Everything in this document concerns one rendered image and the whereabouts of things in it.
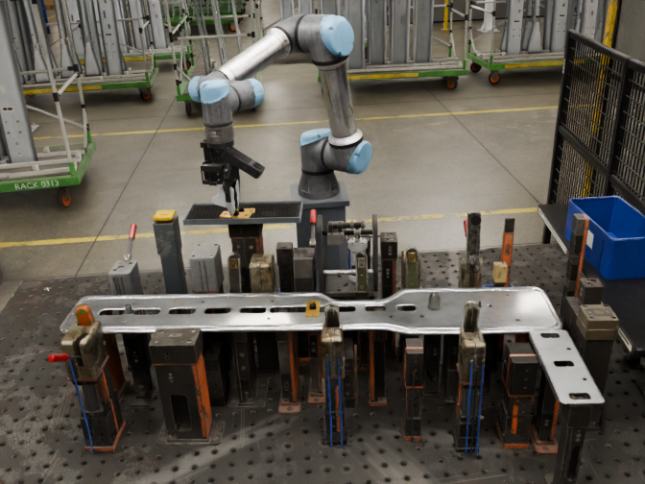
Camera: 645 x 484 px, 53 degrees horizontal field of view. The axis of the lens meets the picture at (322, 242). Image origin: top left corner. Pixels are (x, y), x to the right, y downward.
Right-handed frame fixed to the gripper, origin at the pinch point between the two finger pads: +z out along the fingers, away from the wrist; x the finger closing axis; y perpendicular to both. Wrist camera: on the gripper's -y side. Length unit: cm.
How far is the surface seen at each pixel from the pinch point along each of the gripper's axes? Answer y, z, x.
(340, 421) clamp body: -33, 50, 24
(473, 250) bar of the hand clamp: -65, 17, -18
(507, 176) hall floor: -96, 126, -385
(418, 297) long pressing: -51, 27, -6
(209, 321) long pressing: 5.0, 27.4, 15.1
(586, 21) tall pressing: -204, 52, -785
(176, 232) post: 28.4, 17.1, -18.2
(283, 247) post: -9.1, 17.3, -13.1
